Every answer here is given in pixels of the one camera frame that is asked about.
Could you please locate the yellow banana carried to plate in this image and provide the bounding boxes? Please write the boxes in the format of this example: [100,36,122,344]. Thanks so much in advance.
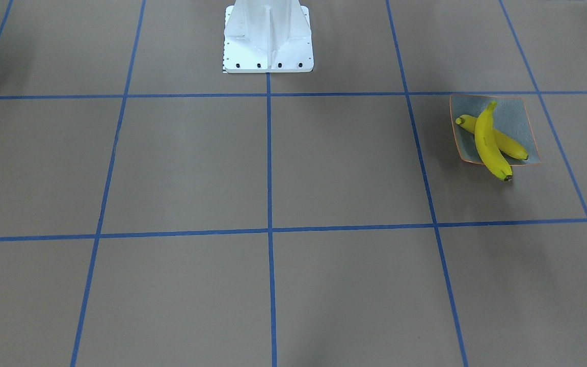
[455,114,529,161]

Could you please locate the yellow banana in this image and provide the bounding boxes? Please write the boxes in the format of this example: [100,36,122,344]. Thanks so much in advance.
[474,100,513,181]

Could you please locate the grey square plate orange rim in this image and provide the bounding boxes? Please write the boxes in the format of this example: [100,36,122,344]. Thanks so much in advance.
[449,94,541,167]

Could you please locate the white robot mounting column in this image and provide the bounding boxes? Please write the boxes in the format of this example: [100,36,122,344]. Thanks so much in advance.
[222,1,314,73]

